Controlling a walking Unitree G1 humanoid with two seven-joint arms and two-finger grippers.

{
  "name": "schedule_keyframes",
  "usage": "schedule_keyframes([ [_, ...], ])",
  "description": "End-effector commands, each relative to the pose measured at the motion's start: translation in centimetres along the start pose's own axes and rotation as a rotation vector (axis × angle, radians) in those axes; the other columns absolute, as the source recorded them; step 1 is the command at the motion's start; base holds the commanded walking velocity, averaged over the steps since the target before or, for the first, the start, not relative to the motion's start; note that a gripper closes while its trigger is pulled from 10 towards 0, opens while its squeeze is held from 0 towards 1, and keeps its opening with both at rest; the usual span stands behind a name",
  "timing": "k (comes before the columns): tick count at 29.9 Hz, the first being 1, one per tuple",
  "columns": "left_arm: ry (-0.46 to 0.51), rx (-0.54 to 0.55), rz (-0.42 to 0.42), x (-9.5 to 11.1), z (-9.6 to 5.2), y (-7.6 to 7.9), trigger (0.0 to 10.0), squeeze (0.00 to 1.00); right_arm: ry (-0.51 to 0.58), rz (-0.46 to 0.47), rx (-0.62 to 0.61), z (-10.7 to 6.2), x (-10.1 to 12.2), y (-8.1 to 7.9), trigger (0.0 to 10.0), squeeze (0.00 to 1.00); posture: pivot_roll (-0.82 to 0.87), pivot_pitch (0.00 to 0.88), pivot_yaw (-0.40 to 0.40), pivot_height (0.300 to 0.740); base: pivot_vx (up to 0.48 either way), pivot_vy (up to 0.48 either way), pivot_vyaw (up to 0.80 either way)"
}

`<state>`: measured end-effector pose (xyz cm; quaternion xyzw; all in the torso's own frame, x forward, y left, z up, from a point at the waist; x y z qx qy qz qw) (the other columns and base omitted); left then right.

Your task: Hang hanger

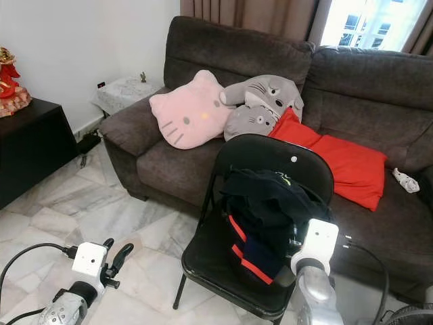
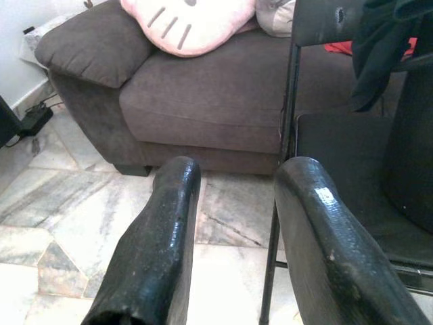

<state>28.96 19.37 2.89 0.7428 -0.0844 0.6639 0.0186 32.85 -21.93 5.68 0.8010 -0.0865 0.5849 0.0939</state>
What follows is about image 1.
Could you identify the black TV console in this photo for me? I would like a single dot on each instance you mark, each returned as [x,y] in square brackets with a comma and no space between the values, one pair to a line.
[34,156]

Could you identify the red cushion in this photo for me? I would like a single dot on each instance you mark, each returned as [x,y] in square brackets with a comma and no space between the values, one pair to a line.
[352,166]

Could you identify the small bronze figurine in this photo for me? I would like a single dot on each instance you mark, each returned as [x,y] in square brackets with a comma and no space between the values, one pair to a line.
[143,77]

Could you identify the bright window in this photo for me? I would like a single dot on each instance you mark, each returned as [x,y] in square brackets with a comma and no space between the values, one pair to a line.
[375,22]

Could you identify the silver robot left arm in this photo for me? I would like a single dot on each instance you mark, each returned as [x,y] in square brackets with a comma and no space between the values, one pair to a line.
[64,313]

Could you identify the plain black garment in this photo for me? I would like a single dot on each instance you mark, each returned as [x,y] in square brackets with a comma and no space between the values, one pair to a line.
[274,196]

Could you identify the black power strip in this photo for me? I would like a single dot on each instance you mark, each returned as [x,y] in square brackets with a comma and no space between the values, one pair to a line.
[89,143]

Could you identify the grey cat face cushion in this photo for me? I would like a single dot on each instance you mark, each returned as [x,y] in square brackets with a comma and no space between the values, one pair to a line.
[250,126]

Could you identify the brown curtain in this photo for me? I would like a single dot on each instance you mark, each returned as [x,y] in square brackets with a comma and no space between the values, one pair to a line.
[421,37]
[257,15]

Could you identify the pink cat face cushion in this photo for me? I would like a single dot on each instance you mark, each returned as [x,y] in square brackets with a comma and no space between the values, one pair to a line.
[189,114]

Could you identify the grey Totoro plush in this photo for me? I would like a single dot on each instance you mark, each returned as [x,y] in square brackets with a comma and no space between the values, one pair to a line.
[267,91]

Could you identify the small black wall plug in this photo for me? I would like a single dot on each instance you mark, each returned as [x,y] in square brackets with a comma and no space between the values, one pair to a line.
[101,84]

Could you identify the navy garment with red stripes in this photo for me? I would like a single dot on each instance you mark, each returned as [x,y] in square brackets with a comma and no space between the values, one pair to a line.
[264,257]

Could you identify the lace covered side table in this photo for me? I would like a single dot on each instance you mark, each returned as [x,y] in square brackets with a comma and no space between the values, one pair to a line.
[125,95]

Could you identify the brown fabric sofa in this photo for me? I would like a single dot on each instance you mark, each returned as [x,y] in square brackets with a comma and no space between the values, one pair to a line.
[183,169]

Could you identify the black folding chair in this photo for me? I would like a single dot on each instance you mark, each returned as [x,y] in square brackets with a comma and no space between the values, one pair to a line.
[270,150]

